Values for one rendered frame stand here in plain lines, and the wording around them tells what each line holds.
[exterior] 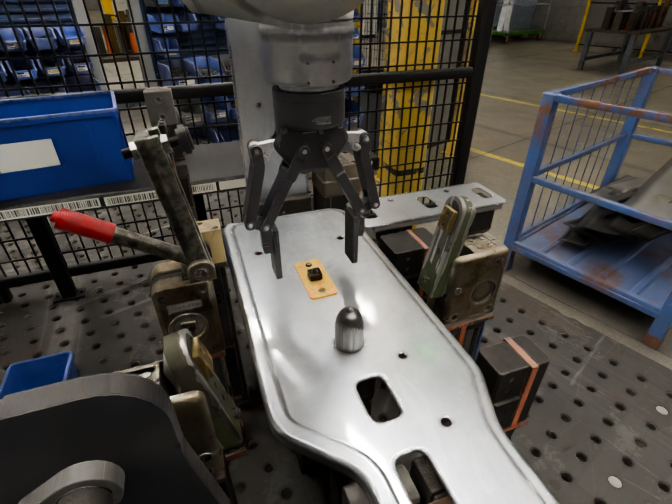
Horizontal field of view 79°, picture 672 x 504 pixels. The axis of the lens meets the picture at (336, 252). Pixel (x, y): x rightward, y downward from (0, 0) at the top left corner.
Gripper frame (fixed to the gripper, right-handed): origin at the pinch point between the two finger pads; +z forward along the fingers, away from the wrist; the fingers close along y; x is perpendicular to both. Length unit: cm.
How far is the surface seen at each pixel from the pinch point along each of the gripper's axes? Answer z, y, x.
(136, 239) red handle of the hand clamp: -6.2, -19.8, -0.7
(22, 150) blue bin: -7, -39, 35
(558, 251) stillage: 88, 160, 88
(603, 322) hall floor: 105, 156, 50
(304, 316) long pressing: 4.6, -3.5, -6.7
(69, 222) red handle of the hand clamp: -9.4, -25.1, -1.0
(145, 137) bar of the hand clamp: -16.9, -16.3, -1.5
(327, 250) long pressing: 4.5, 3.8, 6.2
